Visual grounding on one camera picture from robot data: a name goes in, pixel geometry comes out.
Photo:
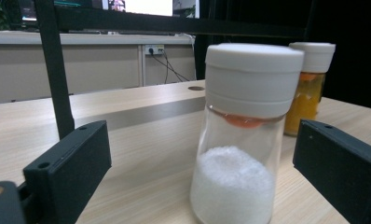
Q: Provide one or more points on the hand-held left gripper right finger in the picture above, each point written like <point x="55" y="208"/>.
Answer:
<point x="345" y="168"/>

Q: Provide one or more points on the black curtain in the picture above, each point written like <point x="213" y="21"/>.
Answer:
<point x="354" y="71"/>

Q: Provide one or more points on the glass yellow seasoning jar white lid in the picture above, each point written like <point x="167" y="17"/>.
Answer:
<point x="306" y="99"/>

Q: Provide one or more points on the grey office partition desk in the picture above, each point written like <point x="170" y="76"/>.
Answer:
<point x="106" y="68"/>

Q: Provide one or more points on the computer monitor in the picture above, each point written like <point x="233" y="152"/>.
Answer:
<point x="149" y="6"/>

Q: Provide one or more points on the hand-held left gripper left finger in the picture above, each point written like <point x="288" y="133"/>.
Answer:
<point x="71" y="168"/>

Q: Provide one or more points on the white wall power outlet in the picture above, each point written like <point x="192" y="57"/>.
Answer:
<point x="154" y="49"/>

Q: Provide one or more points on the black metal rack wooden shelf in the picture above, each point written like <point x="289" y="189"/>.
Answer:
<point x="54" y="77"/>

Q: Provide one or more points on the glass salt jar white lid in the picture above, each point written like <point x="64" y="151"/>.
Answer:
<point x="236" y="180"/>

